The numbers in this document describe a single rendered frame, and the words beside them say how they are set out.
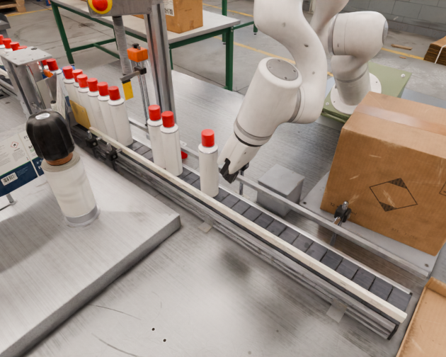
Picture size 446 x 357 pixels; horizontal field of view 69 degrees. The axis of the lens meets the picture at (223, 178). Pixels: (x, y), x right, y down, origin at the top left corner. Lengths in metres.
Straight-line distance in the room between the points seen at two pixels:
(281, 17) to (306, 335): 0.62
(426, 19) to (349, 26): 5.12
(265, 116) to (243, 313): 0.43
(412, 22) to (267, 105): 5.72
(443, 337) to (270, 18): 0.72
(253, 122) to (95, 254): 0.49
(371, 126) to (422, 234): 0.29
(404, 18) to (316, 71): 5.65
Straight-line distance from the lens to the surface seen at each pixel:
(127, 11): 1.01
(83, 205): 0.88
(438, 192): 0.85
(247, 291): 0.80
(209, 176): 0.86
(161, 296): 0.80
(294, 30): 0.64
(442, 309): 0.91
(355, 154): 0.83
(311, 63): 0.66
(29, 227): 0.98
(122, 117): 1.11
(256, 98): 0.60
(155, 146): 0.98
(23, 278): 0.88
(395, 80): 1.47
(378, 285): 0.82
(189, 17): 2.73
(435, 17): 6.16
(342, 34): 1.09
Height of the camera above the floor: 1.51
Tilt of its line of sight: 40 degrees down
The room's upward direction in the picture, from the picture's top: straight up
